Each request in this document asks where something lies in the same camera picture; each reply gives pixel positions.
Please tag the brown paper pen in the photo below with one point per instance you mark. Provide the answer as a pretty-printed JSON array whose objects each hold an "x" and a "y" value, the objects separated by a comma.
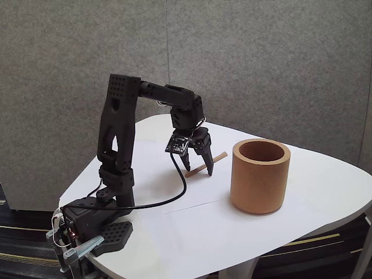
[{"x": 218, "y": 158}]

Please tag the brown cylindrical pen holder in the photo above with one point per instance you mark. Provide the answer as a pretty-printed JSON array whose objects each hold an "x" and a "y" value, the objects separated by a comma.
[{"x": 258, "y": 186}]

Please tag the grey metal table clamp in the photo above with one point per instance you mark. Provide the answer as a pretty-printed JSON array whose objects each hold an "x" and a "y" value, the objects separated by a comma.
[{"x": 84, "y": 247}]

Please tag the white table leg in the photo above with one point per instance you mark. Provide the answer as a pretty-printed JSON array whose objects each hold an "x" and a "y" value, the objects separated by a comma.
[
  {"x": 363, "y": 247},
  {"x": 238, "y": 268}
]

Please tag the bare circuit board camera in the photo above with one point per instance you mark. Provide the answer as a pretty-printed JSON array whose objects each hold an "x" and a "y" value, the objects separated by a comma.
[{"x": 176, "y": 145}]

